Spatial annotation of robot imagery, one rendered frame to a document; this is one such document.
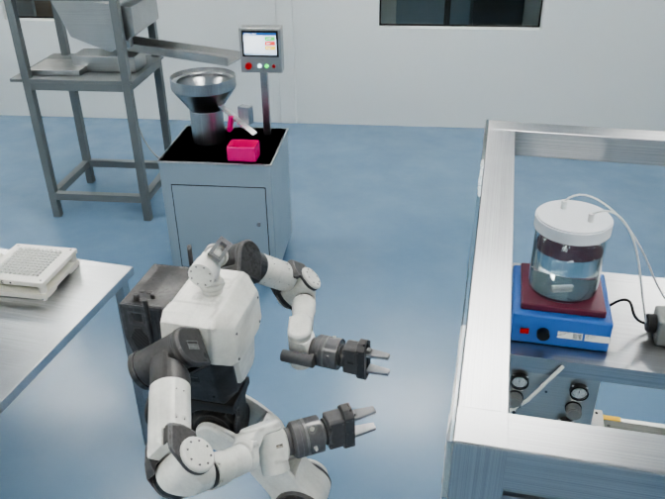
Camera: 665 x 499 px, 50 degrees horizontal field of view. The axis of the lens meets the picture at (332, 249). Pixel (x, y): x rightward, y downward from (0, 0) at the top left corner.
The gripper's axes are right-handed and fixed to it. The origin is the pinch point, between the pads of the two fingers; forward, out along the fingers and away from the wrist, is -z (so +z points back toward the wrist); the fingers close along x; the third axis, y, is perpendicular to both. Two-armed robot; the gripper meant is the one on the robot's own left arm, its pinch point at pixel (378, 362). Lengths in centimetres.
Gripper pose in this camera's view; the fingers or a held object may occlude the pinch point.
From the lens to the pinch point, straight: 195.7
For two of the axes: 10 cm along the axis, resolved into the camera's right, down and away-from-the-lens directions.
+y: -3.6, 4.7, -8.1
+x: 0.3, 8.7, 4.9
